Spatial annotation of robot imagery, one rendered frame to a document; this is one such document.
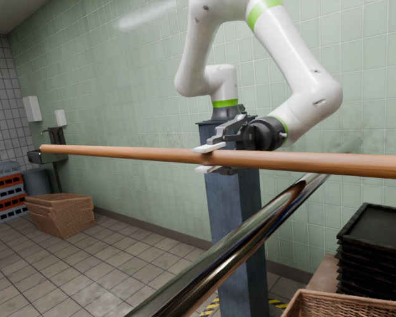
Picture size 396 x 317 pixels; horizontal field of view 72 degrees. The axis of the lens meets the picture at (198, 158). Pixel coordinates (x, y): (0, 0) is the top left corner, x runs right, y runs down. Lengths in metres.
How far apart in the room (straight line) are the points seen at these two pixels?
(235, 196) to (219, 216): 0.16
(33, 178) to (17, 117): 1.07
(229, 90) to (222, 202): 0.53
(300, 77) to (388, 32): 0.93
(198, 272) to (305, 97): 0.58
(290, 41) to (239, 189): 0.69
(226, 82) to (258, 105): 0.62
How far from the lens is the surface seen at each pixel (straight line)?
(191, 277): 0.23
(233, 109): 1.29
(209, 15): 0.94
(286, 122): 0.76
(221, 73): 1.27
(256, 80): 1.86
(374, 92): 1.65
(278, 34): 0.87
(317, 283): 1.22
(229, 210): 1.35
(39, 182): 4.71
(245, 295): 1.56
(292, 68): 0.80
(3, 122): 5.15
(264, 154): 0.45
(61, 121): 3.95
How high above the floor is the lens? 1.31
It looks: 12 degrees down
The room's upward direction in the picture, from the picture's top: 7 degrees counter-clockwise
